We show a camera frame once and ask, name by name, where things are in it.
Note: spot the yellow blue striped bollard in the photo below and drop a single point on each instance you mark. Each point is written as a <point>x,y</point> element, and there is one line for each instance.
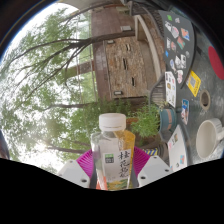
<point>150,152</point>

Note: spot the black laptop with stickers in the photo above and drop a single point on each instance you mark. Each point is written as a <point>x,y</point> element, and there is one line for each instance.
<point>176,43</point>

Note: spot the dark-trunked green tree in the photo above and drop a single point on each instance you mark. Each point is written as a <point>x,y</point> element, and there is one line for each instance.
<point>100,39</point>

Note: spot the green plant in teal pot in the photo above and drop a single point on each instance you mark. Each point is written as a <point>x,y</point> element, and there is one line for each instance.
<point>146,121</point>

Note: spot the clear white-capped drink bottle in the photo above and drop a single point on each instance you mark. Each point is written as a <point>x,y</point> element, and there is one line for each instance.
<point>113,156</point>

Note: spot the silver laptop with stickers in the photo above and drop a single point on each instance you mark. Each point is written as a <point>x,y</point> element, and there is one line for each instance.
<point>178,150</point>

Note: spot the small blue picture card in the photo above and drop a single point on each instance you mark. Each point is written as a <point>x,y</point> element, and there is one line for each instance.
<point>185,111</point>

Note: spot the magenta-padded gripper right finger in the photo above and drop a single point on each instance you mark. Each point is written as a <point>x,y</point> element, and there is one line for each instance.
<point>153,170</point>

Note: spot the white ceramic mug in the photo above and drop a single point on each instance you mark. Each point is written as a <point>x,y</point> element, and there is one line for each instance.
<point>208,140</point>

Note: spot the yellow square card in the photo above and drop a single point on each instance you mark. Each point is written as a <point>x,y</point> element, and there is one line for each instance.
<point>193,83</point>

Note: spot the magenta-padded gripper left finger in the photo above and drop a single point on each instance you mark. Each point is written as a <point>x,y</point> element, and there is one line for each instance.
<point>75,171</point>

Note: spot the white sticker sheet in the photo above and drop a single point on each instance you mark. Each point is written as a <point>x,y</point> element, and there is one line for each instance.
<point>170,88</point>

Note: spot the black wall lantern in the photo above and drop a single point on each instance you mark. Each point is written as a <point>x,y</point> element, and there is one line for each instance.
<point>126,28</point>
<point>118,93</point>

